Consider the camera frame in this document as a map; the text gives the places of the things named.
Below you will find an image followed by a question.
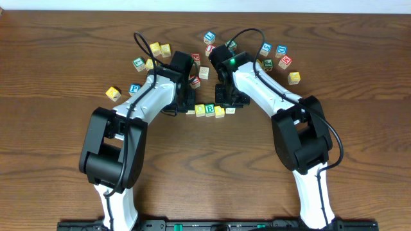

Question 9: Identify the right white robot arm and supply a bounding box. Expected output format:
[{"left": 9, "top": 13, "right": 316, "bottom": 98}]
[{"left": 209, "top": 51, "right": 335, "bottom": 229}]

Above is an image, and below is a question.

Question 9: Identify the green 4 block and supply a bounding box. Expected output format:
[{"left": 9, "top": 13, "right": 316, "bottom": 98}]
[{"left": 225, "top": 40, "right": 238, "bottom": 51}]

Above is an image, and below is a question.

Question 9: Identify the red I block upper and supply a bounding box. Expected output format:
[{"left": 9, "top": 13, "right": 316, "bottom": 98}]
[{"left": 205, "top": 44, "right": 216, "bottom": 56}]

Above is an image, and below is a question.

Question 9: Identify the green J block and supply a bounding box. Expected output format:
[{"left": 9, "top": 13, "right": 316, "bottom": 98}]
[{"left": 263, "top": 59, "right": 274, "bottom": 72}]

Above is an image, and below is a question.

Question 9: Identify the blue H block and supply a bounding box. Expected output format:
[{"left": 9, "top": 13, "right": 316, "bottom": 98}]
[{"left": 198, "top": 66, "right": 209, "bottom": 80}]

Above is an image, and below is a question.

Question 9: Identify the red U block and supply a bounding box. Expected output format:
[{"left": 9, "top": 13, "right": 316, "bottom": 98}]
[{"left": 189, "top": 75, "right": 201, "bottom": 89}]

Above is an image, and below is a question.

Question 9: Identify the blue D block right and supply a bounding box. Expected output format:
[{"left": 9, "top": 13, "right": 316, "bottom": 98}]
[{"left": 275, "top": 45, "right": 288, "bottom": 58}]

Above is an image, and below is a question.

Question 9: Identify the red E block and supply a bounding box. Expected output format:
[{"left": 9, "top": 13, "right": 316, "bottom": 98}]
[{"left": 191, "top": 53, "right": 201, "bottom": 65}]

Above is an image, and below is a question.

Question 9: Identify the green L block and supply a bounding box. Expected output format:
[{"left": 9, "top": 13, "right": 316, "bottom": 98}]
[{"left": 132, "top": 57, "right": 145, "bottom": 72}]

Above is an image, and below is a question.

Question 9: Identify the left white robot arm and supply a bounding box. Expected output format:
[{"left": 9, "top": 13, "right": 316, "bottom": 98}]
[{"left": 79, "top": 64, "right": 191, "bottom": 230}]

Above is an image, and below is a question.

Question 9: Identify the red M block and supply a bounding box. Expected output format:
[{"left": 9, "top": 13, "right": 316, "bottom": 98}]
[{"left": 278, "top": 55, "right": 293, "bottom": 69}]

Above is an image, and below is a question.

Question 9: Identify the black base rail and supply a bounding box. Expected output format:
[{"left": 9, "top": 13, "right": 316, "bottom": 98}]
[{"left": 57, "top": 218, "right": 380, "bottom": 231}]

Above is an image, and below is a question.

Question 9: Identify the yellow O block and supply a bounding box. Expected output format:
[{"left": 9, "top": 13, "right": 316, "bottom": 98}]
[
  {"left": 195, "top": 104, "right": 206, "bottom": 117},
  {"left": 214, "top": 106, "right": 225, "bottom": 118}
]

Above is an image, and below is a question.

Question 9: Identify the yellow block beside Z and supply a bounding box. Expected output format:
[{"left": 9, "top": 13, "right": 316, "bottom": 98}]
[{"left": 145, "top": 58, "right": 154, "bottom": 71}]

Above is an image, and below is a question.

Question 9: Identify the blue L block top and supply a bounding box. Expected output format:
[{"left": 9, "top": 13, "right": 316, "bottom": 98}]
[{"left": 204, "top": 31, "right": 216, "bottom": 44}]

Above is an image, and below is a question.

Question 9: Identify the blue T block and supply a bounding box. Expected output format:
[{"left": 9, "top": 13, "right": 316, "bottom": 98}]
[{"left": 225, "top": 108, "right": 236, "bottom": 114}]

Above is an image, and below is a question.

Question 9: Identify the green B block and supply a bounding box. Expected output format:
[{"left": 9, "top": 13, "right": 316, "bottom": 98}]
[{"left": 205, "top": 103, "right": 215, "bottom": 117}]

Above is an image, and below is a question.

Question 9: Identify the blue P block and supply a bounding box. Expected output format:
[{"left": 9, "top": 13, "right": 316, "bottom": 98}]
[{"left": 128, "top": 83, "right": 141, "bottom": 96}]

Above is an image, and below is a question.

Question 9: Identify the yellow S block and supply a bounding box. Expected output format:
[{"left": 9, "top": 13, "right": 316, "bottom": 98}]
[{"left": 161, "top": 44, "right": 171, "bottom": 58}]

